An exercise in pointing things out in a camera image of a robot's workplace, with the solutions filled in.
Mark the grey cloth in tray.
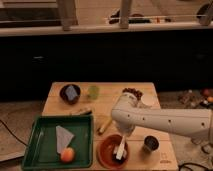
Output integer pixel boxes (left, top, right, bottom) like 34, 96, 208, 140
56, 125, 74, 154

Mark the dark brown bowl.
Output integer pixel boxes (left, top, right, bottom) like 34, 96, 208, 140
60, 84, 81, 105

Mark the green plastic cup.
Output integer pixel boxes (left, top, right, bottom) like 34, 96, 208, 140
88, 85, 99, 100

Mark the yellow handled utensil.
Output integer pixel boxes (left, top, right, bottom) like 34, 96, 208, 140
97, 118, 112, 135

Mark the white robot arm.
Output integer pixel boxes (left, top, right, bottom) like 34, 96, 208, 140
111, 93, 213, 143

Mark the blue sponge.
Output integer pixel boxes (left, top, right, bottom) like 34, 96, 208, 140
65, 85, 78, 101

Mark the black cable on floor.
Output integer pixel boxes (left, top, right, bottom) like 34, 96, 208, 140
0, 119, 29, 148

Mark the orange peach fruit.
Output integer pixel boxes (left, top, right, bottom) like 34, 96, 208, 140
60, 147, 75, 163

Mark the green plastic tray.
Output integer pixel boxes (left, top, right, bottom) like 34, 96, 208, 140
22, 115, 93, 171

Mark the red bowl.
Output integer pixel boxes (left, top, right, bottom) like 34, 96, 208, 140
96, 134, 129, 169

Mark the dark metal cup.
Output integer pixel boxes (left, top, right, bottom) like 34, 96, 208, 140
143, 136, 159, 153

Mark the bunch of dark grapes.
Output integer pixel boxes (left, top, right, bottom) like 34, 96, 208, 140
122, 88, 143, 100

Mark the wooden handled knife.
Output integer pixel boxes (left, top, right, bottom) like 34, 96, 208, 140
69, 108, 92, 116

